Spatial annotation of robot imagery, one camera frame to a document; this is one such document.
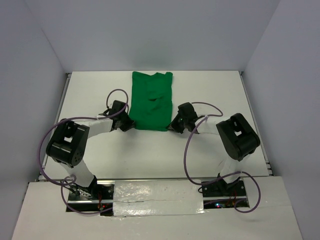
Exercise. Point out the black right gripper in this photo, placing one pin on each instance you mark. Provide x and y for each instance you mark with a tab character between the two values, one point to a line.
176	123

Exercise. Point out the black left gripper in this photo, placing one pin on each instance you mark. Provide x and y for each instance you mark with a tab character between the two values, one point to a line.
126	122

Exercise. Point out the green t-shirt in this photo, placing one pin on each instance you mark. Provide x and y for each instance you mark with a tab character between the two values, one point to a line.
151	101

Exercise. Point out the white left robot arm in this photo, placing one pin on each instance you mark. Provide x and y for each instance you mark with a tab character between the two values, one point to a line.
68	144

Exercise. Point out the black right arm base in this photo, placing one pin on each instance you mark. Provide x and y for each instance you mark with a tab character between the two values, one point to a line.
220	195

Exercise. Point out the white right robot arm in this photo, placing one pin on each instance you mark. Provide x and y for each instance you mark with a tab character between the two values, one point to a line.
236	135

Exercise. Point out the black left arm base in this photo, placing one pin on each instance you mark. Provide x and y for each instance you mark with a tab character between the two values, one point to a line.
101	200

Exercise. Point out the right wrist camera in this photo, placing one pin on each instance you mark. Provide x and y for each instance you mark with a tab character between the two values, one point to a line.
187	112

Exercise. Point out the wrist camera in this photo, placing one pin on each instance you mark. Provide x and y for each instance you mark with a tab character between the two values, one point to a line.
187	112
117	110

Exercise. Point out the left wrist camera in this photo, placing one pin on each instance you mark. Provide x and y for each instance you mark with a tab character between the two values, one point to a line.
117	110

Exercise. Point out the aluminium table edge rail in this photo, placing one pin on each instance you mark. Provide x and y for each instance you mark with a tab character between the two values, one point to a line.
39	159

